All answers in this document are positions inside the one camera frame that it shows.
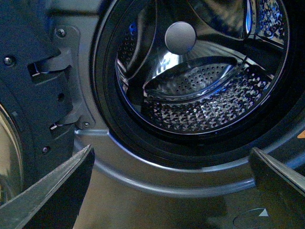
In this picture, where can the washing machine door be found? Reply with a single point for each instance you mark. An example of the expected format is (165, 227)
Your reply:
(32, 101)

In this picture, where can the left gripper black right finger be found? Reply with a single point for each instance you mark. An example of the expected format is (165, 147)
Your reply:
(282, 190)

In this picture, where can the dark grey washing machine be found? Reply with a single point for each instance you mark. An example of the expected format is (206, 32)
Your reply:
(145, 178)

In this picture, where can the steel washing drum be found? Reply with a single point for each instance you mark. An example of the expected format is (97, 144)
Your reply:
(194, 67)

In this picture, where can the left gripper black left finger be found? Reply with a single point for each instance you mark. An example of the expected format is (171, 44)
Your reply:
(54, 202)

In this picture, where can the orange warning sticker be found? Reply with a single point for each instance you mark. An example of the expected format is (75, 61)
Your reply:
(301, 135)

